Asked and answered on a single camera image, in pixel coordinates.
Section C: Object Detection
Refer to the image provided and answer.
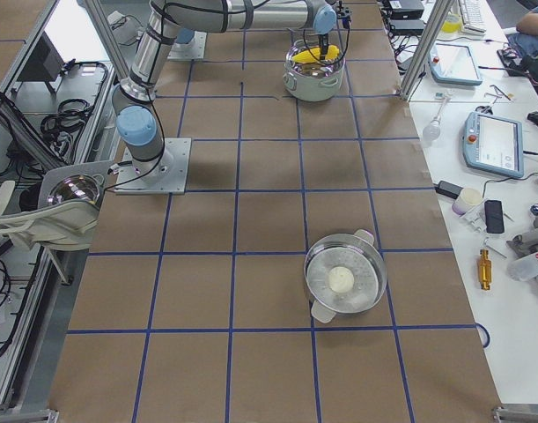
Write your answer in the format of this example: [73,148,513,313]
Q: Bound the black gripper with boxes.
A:
[318,33,329,61]

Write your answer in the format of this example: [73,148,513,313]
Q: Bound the yellow toy corn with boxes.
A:
[291,45,341,64]

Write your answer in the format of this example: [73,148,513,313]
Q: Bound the glass pot lid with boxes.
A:
[47,174,100,205]

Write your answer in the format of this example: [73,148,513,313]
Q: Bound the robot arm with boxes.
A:
[111,1,337,194]

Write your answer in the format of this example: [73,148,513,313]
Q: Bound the pale green electric pot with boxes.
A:
[283,40,345,102]

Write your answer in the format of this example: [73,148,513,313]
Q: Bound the steel pot with lid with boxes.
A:
[304,229,387,323]

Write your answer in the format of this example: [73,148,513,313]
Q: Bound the blue teach pendant far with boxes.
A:
[429,43,483,86]

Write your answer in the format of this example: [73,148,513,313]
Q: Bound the blue teach pendant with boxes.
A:
[429,43,483,86]
[462,112,524,179]

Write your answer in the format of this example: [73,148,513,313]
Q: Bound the black scissors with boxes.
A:
[475,105,493,115]

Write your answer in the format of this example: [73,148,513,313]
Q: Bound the black power adapter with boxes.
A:
[434,180,463,200]

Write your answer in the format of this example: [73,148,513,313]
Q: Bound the blue teach pendant near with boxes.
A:
[462,112,524,179]

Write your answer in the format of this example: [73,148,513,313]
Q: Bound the white paper cup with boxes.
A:
[452,188,483,215]

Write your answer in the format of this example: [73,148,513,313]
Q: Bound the black phone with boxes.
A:
[484,200,505,234]

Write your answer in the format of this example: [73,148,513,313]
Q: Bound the gold metal cylinder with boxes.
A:
[476,249,492,291]

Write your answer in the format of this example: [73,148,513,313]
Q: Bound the aluminium frame post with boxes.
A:
[398,0,453,100]

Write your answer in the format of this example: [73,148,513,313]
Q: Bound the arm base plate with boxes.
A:
[167,28,207,62]
[113,137,192,195]

